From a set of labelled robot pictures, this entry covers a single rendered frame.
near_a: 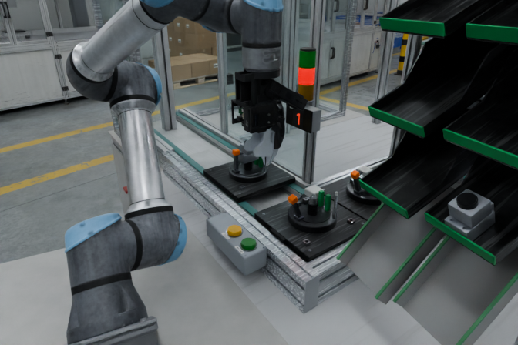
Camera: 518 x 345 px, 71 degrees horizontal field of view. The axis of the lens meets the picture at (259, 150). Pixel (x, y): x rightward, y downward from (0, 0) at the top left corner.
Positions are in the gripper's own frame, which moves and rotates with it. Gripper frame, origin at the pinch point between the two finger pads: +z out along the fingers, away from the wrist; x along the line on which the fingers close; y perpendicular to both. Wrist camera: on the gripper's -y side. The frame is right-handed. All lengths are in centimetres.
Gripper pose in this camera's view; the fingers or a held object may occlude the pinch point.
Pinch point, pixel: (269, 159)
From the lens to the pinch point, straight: 79.7
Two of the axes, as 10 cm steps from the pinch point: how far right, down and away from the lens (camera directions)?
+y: -8.2, 2.4, -5.2
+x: 5.8, 3.3, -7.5
